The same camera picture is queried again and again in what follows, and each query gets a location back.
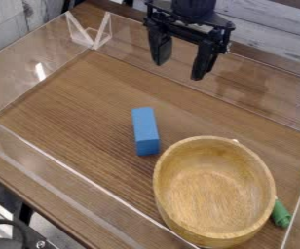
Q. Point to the small green object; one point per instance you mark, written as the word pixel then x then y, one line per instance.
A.
pixel 282 216

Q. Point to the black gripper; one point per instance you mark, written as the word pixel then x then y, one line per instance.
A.
pixel 193 22

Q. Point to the blue rectangular block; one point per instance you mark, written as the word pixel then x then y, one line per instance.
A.
pixel 145 129

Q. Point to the clear acrylic corner bracket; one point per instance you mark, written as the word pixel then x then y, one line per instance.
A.
pixel 91 37

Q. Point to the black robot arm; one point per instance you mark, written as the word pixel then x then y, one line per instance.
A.
pixel 192 21

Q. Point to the brown wooden bowl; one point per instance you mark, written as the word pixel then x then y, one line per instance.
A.
pixel 215 191

